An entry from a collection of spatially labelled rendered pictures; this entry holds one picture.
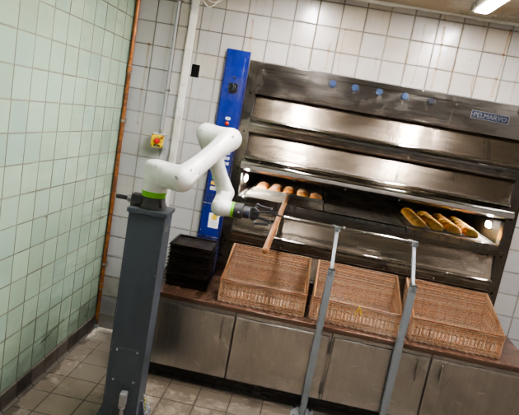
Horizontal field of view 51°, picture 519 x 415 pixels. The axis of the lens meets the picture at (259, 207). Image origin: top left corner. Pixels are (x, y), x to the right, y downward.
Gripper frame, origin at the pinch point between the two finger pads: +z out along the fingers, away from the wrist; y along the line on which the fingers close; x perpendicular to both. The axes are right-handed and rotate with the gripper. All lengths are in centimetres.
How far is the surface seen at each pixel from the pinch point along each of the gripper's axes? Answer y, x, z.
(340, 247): 23, -59, 44
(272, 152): -33, -60, -15
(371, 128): -61, -61, 48
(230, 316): 67, -6, -18
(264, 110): -60, -60, -25
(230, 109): -57, -57, -48
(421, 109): -78, -62, 77
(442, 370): 73, -4, 113
